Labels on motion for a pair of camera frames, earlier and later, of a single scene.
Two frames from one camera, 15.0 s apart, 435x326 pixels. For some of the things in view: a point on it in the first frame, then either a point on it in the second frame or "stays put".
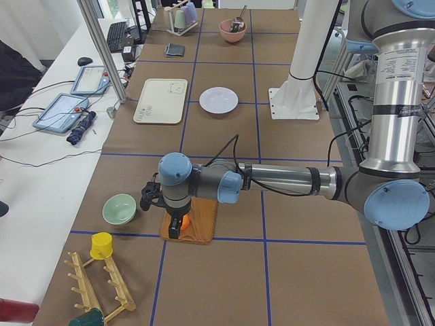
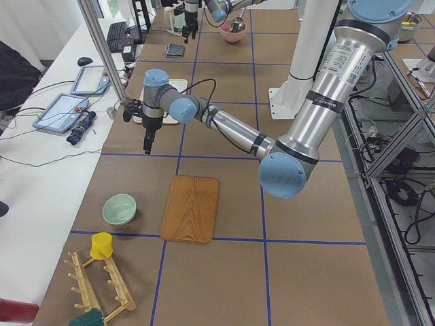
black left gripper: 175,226 -> 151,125
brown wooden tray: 201,229 stays put
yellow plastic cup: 101,245 stays put
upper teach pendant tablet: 92,80 stays put
